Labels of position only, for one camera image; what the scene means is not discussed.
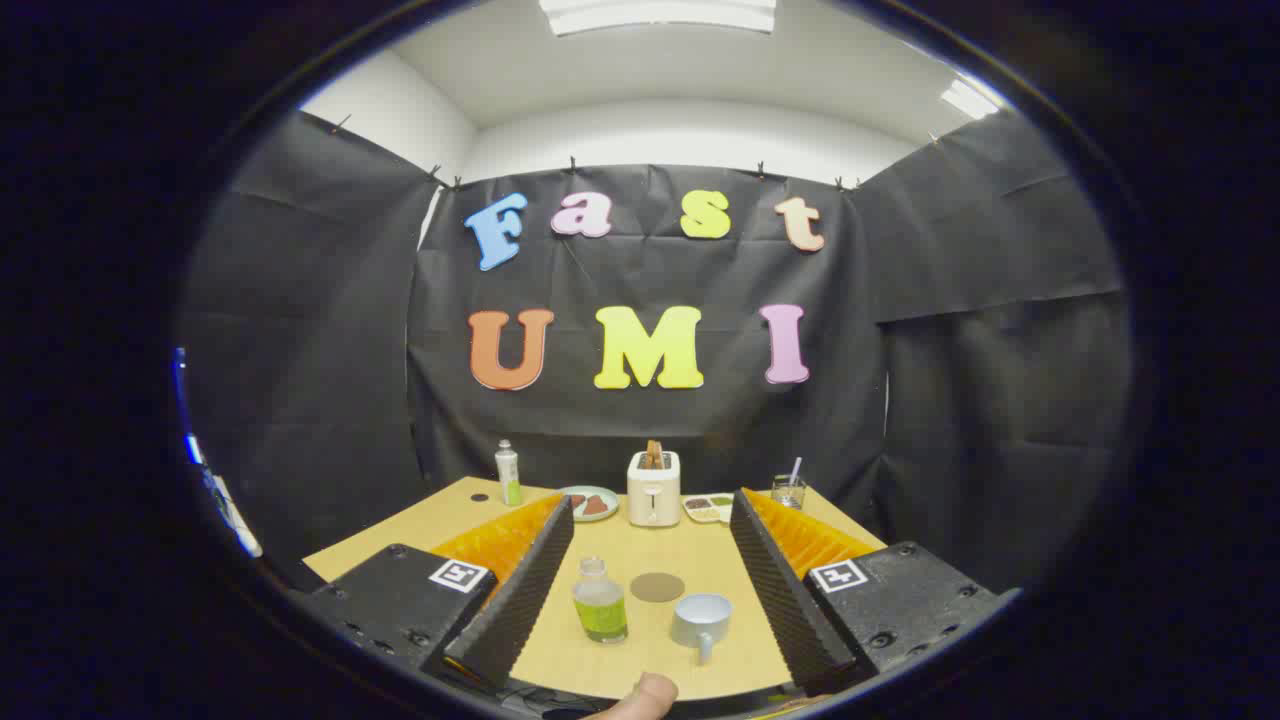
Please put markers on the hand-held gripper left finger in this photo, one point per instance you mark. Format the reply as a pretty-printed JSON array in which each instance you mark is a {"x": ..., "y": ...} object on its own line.
[{"x": 530, "y": 590}]

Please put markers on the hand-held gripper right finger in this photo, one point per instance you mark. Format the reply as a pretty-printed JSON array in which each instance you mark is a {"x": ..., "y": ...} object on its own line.
[{"x": 775, "y": 590}]

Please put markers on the clear green-label juice bottle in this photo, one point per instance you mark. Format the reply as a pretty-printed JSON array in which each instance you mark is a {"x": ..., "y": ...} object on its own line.
[{"x": 600, "y": 612}]

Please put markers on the light blue cup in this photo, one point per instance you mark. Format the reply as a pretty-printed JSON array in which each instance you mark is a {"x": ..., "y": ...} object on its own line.
[{"x": 700, "y": 620}]

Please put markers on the round brown coaster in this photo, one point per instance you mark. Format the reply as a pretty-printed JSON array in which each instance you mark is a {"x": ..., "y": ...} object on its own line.
[{"x": 657, "y": 587}]

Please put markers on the white and green tube bottle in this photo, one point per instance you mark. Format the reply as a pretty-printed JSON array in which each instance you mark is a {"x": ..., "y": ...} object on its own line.
[{"x": 509, "y": 475}]

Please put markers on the wooden table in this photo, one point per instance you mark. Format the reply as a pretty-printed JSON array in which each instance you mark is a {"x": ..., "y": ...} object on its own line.
[{"x": 580, "y": 665}]

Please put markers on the clear glass holder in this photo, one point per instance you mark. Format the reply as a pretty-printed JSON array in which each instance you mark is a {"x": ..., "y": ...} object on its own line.
[{"x": 788, "y": 494}]

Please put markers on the pale green plate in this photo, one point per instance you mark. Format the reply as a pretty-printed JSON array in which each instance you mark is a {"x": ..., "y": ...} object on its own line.
[{"x": 600, "y": 518}]

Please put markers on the white divided snack tray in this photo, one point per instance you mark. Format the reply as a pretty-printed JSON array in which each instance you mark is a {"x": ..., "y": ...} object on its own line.
[{"x": 708, "y": 508}]

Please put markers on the white toaster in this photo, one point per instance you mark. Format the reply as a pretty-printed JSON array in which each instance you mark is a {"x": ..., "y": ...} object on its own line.
[{"x": 653, "y": 495}]

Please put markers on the brown toast slice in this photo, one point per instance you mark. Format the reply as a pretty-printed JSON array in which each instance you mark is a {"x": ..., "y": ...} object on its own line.
[{"x": 654, "y": 454}]

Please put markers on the black backdrop cloth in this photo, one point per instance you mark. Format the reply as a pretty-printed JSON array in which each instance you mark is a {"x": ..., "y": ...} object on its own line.
[{"x": 650, "y": 270}]

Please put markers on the small ceiling light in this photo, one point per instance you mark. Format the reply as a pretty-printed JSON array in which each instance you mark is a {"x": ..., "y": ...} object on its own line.
[{"x": 968, "y": 98}]

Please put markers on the long ceiling light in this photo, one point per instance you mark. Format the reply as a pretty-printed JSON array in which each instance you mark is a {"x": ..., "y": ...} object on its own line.
[{"x": 655, "y": 15}]

